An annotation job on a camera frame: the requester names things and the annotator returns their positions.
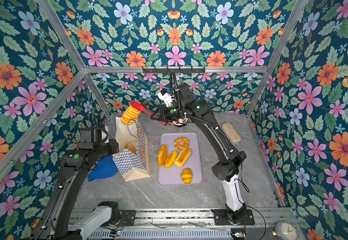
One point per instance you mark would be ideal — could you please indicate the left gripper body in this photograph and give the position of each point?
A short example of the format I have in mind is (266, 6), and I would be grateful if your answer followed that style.
(107, 148)

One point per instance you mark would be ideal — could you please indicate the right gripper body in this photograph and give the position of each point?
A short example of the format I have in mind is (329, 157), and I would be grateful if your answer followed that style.
(169, 115)

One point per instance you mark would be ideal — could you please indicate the round orange bread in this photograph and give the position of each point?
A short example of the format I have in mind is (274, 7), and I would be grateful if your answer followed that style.
(131, 148)

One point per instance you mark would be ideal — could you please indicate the checkered paper bag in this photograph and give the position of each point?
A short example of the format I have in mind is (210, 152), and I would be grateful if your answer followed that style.
(132, 159)

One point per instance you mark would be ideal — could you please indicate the red silicone tongs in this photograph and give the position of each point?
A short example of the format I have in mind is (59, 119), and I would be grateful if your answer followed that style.
(142, 108)

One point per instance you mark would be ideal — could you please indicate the ridged long bread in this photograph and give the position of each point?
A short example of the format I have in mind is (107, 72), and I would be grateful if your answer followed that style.
(130, 116)

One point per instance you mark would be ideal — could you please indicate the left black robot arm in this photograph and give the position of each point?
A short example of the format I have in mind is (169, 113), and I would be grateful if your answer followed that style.
(74, 168)

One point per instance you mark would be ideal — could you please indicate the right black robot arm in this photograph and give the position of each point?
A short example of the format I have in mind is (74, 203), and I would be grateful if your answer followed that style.
(230, 158)

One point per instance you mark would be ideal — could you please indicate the oval orange bread left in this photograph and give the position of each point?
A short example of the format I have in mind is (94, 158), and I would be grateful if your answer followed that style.
(162, 155)

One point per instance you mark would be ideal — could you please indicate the square toast bread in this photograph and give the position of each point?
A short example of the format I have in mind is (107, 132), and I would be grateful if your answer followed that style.
(183, 157)

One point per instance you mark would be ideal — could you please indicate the yellow oval bread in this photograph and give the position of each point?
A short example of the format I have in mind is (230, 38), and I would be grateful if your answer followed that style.
(171, 159)

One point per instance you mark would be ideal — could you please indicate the small croissant bread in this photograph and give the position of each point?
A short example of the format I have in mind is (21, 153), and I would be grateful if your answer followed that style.
(187, 176)

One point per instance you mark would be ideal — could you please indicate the cartoon face plush toy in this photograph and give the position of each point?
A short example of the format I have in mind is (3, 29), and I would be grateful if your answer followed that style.
(181, 122)

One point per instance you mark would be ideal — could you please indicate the beige sponge block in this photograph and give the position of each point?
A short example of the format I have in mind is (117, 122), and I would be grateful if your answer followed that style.
(231, 133)

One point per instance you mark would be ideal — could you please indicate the lavender tray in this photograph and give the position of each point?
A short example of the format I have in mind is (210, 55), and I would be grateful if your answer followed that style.
(172, 175)

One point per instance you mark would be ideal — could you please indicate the analog clock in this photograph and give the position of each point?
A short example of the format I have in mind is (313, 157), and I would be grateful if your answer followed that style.
(284, 231)

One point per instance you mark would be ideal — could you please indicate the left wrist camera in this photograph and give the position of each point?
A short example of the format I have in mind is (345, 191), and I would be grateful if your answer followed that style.
(94, 135)

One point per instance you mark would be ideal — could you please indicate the ring donut bread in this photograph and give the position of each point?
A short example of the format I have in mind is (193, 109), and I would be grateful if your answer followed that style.
(181, 143)

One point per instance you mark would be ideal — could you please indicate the black hook rail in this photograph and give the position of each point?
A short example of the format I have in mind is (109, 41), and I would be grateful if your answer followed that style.
(168, 70)

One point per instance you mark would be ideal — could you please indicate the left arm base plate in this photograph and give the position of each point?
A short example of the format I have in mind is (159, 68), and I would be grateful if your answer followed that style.
(124, 218)

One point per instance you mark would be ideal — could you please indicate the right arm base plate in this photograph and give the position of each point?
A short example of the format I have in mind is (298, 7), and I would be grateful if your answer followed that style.
(223, 217)

